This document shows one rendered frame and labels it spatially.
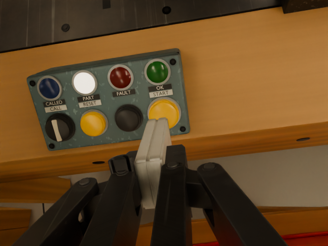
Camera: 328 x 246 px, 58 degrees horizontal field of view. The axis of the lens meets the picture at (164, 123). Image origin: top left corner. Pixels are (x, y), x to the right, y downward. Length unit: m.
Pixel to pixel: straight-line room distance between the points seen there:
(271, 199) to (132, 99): 0.99
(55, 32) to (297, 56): 0.28
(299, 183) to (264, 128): 0.95
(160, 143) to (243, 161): 1.05
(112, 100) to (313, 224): 0.28
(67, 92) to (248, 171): 0.99
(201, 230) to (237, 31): 0.24
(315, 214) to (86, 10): 0.37
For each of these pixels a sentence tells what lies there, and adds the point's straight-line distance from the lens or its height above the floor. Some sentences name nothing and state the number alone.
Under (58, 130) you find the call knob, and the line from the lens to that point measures 0.30.
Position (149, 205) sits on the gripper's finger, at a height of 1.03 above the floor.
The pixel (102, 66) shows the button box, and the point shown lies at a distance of 0.29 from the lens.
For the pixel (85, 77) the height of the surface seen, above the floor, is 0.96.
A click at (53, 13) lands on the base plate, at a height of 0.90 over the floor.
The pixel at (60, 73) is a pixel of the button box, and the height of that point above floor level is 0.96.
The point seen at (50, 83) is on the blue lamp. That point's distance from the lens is 0.30.
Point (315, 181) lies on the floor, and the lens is 1.27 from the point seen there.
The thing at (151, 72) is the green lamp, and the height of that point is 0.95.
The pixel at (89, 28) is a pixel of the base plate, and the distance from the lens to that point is 0.38.
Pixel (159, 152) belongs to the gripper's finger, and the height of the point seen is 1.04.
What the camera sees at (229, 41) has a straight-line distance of 0.35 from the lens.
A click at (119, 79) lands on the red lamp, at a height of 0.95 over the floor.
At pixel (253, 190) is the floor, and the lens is 1.21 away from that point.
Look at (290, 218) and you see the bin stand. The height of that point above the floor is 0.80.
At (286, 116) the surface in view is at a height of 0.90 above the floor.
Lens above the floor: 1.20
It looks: 73 degrees down
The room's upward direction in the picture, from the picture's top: 27 degrees counter-clockwise
